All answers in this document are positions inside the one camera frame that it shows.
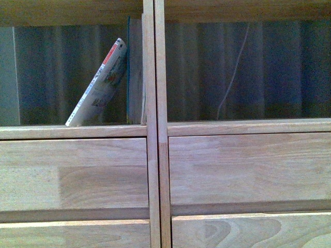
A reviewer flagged white illustrated book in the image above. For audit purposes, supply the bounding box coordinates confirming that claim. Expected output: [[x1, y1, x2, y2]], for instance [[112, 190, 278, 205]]
[[65, 38, 127, 127]]

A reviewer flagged left wooden shelf cabinet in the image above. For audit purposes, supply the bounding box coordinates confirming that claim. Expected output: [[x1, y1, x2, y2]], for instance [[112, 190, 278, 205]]
[[1, 1, 161, 247]]

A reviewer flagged wooden shelf cabinet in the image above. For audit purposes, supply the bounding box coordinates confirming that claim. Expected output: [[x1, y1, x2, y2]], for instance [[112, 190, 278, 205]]
[[1, 1, 161, 247], [154, 1, 330, 247]]

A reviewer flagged right wooden shelf cabinet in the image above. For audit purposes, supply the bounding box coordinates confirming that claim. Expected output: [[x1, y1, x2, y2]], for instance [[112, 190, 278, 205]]
[[154, 1, 330, 247]]

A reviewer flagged grey pleated curtain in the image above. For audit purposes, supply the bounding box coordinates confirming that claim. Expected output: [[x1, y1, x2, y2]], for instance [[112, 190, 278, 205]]
[[1, 20, 330, 126]]

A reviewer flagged upper left wooden drawer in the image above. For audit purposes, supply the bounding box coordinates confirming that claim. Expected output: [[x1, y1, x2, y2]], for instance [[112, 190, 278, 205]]
[[1, 138, 148, 211]]

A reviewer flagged wooden drawer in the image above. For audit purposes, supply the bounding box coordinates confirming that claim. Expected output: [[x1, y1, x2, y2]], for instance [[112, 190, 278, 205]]
[[169, 133, 330, 206], [1, 220, 151, 247], [172, 212, 330, 247], [1, 138, 148, 211]]

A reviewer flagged lower left wooden drawer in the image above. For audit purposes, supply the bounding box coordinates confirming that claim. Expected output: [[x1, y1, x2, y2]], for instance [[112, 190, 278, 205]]
[[1, 220, 151, 247]]

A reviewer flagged upper right wooden drawer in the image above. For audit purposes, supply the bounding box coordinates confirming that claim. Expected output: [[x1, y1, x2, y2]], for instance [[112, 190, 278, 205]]
[[169, 133, 330, 206]]

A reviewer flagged lower right wooden drawer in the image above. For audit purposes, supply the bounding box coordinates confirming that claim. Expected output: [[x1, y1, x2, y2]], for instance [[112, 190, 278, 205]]
[[172, 212, 330, 247]]

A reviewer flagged thin white hanging cable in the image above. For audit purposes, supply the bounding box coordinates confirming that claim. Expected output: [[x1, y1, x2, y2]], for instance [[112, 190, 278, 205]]
[[217, 23, 250, 121]]

